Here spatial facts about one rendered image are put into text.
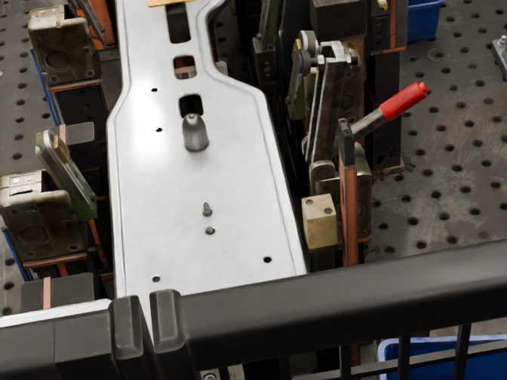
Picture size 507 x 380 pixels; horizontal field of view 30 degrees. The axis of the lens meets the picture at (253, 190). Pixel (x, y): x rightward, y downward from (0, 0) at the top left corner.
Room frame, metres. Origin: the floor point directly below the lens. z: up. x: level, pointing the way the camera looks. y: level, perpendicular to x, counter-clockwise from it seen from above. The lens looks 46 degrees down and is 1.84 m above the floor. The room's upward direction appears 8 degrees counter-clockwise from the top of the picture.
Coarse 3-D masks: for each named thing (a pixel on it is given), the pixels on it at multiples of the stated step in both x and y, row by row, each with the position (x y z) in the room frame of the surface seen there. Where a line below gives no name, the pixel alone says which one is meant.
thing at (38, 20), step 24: (48, 24) 1.15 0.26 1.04; (72, 24) 1.15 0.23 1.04; (48, 48) 1.14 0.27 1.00; (72, 48) 1.14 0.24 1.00; (48, 72) 1.14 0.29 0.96; (72, 72) 1.14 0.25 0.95; (96, 72) 1.15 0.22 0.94; (48, 96) 1.15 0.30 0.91; (72, 96) 1.15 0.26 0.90; (96, 96) 1.15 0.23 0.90; (72, 120) 1.15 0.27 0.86; (96, 120) 1.15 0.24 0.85
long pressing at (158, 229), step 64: (128, 0) 1.25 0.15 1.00; (128, 64) 1.09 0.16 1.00; (128, 128) 0.95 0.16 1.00; (256, 128) 0.91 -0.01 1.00; (128, 192) 0.83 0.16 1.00; (192, 192) 0.81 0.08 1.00; (256, 192) 0.80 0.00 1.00; (128, 256) 0.72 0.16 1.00; (192, 256) 0.71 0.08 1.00; (256, 256) 0.70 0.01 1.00
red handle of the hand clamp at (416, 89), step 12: (420, 84) 0.79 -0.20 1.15; (396, 96) 0.79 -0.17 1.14; (408, 96) 0.78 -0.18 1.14; (420, 96) 0.78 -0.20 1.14; (384, 108) 0.78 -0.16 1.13; (396, 108) 0.78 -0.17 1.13; (408, 108) 0.78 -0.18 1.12; (360, 120) 0.79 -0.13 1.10; (372, 120) 0.78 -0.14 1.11; (384, 120) 0.78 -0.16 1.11; (360, 132) 0.78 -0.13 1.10; (336, 144) 0.78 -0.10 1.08
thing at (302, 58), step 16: (320, 48) 0.80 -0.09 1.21; (336, 48) 0.79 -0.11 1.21; (304, 64) 0.77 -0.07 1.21; (320, 64) 0.77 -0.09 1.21; (336, 64) 0.76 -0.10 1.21; (352, 64) 0.78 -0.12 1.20; (320, 80) 0.79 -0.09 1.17; (336, 80) 0.76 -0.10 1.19; (320, 96) 0.79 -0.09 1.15; (336, 96) 0.76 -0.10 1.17; (320, 112) 0.76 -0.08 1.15; (336, 112) 0.76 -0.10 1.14; (320, 128) 0.76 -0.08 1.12; (320, 144) 0.76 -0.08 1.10; (320, 160) 0.76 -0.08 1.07
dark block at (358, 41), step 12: (312, 0) 1.02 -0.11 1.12; (324, 0) 1.01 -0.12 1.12; (336, 0) 1.01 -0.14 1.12; (348, 0) 1.00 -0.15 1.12; (360, 0) 1.00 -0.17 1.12; (312, 12) 1.02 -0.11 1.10; (324, 12) 1.00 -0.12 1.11; (336, 12) 1.00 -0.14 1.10; (348, 12) 1.00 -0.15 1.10; (360, 12) 1.00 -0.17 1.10; (312, 24) 1.02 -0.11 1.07; (324, 24) 1.00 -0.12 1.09; (336, 24) 1.00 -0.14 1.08; (348, 24) 1.00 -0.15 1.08; (360, 24) 1.00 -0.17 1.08; (324, 36) 1.00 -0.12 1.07; (336, 36) 1.00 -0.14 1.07; (348, 36) 1.00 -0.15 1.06; (360, 36) 1.00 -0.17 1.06; (360, 48) 1.01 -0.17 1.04; (360, 144) 1.01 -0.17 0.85
